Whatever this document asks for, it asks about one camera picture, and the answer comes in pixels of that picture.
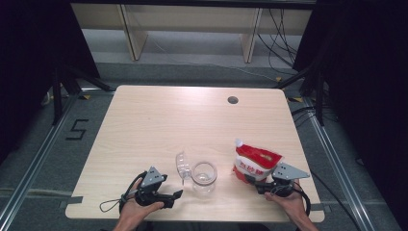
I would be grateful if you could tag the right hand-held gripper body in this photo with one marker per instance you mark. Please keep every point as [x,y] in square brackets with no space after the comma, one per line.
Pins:
[288,172]

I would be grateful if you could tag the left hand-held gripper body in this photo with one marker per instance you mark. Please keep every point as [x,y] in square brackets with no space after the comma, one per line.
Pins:
[153,178]

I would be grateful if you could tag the red and white sugar pouch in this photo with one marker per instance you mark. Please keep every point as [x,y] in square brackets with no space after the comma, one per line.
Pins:
[256,160]

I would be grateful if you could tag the clear hinged jar lid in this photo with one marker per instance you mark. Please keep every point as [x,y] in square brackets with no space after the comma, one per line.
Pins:
[183,166]

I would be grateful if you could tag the clear glass jar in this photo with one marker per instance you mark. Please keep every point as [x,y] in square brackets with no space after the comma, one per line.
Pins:
[204,176]

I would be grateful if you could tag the person's right hand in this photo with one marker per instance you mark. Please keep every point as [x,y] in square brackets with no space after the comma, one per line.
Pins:
[290,203]

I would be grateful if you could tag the person's left hand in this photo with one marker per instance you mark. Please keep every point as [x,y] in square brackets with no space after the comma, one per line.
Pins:
[134,213]

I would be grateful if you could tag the yellow and black tape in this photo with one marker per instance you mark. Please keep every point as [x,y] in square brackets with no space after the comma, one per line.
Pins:
[295,99]
[85,96]

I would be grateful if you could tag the black metal stand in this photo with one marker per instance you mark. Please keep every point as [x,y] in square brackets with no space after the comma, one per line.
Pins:
[319,96]
[57,96]

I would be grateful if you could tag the grey tape strip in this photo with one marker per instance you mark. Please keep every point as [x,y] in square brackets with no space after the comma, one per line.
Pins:
[72,201]

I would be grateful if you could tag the black curtain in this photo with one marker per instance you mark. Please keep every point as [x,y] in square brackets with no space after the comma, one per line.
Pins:
[369,80]
[32,64]

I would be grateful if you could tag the beige wooden shelf unit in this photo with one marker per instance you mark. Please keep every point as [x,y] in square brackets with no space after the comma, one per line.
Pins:
[192,19]

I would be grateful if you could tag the aluminium floor rail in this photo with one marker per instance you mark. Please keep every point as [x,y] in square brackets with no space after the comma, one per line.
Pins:
[333,160]
[35,160]

